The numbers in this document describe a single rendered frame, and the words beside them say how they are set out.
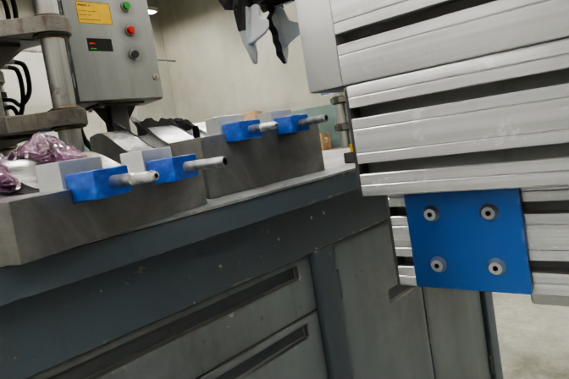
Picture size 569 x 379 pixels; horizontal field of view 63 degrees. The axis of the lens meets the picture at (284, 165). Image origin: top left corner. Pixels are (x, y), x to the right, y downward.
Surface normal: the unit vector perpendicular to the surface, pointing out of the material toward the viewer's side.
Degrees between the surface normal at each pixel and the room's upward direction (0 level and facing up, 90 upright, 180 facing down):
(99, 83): 90
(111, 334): 90
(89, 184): 90
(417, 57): 90
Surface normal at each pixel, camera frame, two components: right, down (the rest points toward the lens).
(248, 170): 0.70, -0.07
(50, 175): -0.46, 0.13
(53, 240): 0.88, -0.11
